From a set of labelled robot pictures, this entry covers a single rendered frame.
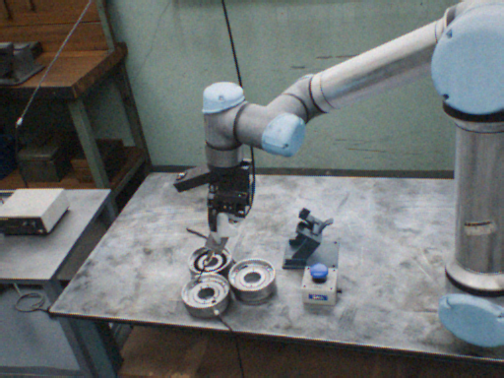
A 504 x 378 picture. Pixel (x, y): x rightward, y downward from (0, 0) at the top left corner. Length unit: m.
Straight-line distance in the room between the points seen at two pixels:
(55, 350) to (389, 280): 1.29
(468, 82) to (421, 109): 2.02
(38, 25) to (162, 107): 0.73
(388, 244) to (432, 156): 1.56
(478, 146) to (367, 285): 0.54
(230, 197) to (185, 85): 1.85
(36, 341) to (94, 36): 1.48
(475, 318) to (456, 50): 0.42
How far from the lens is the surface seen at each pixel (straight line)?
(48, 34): 2.97
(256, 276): 1.22
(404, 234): 1.35
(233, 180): 1.06
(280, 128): 0.91
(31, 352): 2.14
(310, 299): 1.16
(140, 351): 1.50
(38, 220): 1.77
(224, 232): 1.13
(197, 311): 1.16
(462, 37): 0.69
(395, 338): 1.11
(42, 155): 2.97
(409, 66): 0.90
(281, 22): 2.60
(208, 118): 0.97
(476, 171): 0.78
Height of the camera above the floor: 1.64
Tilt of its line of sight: 33 degrees down
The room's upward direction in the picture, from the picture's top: 9 degrees counter-clockwise
